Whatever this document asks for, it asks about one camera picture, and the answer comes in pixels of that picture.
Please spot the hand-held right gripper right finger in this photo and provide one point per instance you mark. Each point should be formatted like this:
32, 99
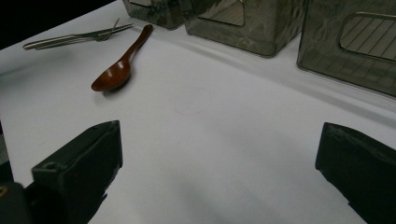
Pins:
361, 168

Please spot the silver metal fork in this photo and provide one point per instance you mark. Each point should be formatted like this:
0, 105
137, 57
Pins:
107, 33

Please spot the smoky transparent plastic bin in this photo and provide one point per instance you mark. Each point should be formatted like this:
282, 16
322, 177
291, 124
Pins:
155, 15
323, 59
258, 34

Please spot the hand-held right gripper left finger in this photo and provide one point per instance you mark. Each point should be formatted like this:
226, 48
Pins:
81, 161

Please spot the dark brown wooden spoon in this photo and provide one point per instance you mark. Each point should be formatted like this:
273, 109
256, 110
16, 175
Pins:
113, 74

